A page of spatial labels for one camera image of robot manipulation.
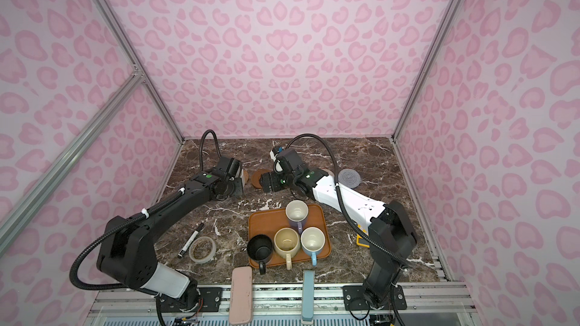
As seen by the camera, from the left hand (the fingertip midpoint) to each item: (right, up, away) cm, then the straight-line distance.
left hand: (237, 184), depth 88 cm
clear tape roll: (-12, -24, -4) cm, 27 cm away
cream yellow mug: (+19, -22, -3) cm, 29 cm away
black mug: (+10, -23, -6) cm, 25 cm away
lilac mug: (+23, -11, +2) cm, 26 cm away
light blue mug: (+29, -21, -4) cm, 36 cm away
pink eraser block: (+6, -36, -18) cm, 40 cm away
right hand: (+14, +3, -7) cm, 16 cm away
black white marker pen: (-15, -17, +2) cm, 23 cm away
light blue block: (+27, -35, -14) cm, 46 cm away
